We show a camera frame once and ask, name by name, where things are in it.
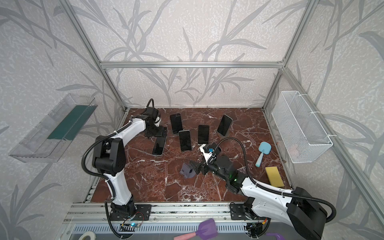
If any grey phone stand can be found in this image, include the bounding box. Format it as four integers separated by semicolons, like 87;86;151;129
180;163;196;179

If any black phone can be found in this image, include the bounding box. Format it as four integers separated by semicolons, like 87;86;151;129
198;125;210;145
152;137;167;156
179;130;192;152
170;113;183;134

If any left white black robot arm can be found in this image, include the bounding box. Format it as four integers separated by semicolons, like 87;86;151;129
81;107;166;219

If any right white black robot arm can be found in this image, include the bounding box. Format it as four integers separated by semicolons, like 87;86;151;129
190;143;337;240

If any back right blue phone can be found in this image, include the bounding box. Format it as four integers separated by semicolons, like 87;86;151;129
217;115;233;135

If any yellow sponge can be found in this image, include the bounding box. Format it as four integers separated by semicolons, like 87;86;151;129
265;166;285;188

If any purple pink toy shovel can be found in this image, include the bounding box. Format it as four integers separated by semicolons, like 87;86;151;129
174;219;218;240

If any white tape roll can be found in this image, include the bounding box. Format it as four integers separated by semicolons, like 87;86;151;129
78;231;97;240

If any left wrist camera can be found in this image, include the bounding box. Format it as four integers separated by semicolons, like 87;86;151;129
145;107;161;124

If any white wire mesh basket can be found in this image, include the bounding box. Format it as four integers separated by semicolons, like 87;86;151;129
272;91;333;164

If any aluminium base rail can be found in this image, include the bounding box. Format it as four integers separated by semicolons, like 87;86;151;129
61;201;317;233

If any clear plastic wall shelf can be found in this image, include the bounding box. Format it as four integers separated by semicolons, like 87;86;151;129
9;94;98;163

